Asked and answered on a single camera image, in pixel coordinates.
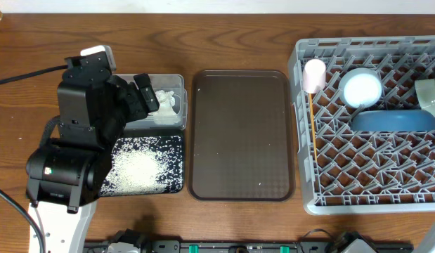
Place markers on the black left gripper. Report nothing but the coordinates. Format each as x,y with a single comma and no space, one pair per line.
126,98

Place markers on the mint green bowl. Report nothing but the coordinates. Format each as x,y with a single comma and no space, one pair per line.
425,90

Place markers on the white napkin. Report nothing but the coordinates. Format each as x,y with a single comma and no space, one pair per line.
166,100

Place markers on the dark blue plate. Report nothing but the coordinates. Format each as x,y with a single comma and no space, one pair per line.
393,120

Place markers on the light blue bowl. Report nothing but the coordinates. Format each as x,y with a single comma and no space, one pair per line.
361,87

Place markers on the pink cup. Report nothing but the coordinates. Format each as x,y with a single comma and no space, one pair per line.
314,74

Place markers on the wooden chopstick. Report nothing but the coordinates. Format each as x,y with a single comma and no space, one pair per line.
313,131

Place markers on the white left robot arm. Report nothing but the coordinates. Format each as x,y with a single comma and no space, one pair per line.
67,170

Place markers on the grey dishwasher rack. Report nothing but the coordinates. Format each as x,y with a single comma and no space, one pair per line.
363,172

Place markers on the clear plastic bin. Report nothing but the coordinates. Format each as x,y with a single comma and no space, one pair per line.
166,82

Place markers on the black rectangular tray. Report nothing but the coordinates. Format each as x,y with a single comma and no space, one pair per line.
150,165

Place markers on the brown serving tray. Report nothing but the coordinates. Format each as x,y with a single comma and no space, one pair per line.
241,137

